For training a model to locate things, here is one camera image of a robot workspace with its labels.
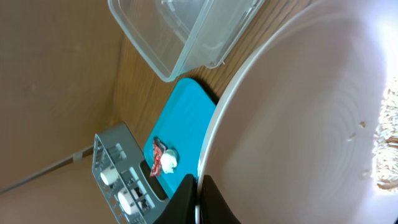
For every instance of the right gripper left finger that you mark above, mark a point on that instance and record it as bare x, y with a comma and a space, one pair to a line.
181, 207

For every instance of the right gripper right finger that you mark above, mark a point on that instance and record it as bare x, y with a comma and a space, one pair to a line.
213, 207

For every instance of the white tissue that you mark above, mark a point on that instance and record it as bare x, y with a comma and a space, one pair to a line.
169, 161

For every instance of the small white bowl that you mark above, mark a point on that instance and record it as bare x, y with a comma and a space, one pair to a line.
127, 203

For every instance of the red snack wrapper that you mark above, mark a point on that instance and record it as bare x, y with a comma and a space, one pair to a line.
158, 149

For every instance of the white cup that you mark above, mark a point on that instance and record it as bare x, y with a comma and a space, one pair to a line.
109, 175

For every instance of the large white dinner plate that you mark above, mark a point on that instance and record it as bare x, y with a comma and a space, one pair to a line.
291, 137

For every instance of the grey plastic dish rack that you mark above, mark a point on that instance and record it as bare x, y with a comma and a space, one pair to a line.
116, 147

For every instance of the teal serving tray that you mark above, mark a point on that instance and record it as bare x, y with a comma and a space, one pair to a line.
182, 126

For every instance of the clear plastic container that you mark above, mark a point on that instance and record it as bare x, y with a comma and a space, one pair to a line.
177, 36

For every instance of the pile of rice grains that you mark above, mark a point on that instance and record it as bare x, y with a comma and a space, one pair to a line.
385, 141

